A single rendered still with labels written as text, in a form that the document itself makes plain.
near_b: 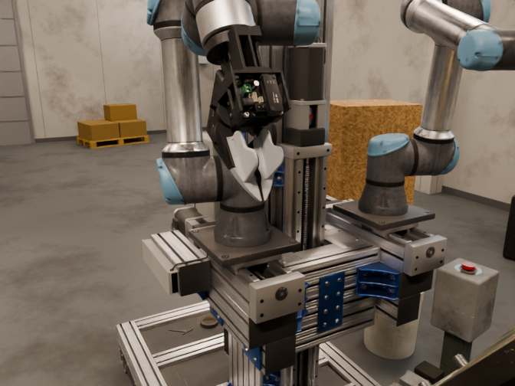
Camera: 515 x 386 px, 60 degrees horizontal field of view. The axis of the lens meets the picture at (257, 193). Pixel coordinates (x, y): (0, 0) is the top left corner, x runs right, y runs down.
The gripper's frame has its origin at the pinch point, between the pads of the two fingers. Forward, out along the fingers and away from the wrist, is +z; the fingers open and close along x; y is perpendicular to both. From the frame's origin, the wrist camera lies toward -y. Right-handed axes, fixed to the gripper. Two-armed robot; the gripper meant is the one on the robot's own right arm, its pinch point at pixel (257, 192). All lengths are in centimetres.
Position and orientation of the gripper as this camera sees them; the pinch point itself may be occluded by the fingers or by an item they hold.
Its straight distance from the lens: 58.2
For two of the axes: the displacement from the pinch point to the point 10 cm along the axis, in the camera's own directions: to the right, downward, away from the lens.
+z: 2.2, 9.6, -1.4
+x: 8.8, -1.3, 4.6
